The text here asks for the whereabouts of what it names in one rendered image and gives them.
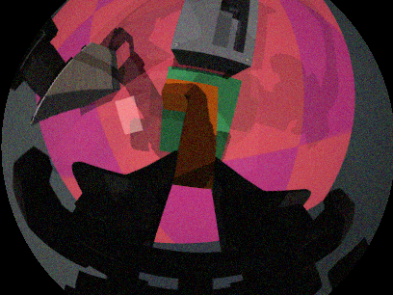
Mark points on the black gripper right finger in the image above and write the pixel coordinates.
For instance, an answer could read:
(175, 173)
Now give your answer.
(240, 206)

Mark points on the orange l-shaped part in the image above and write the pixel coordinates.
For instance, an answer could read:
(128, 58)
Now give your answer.
(195, 164)

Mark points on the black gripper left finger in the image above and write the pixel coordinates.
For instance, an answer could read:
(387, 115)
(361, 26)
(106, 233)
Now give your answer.
(144, 192)

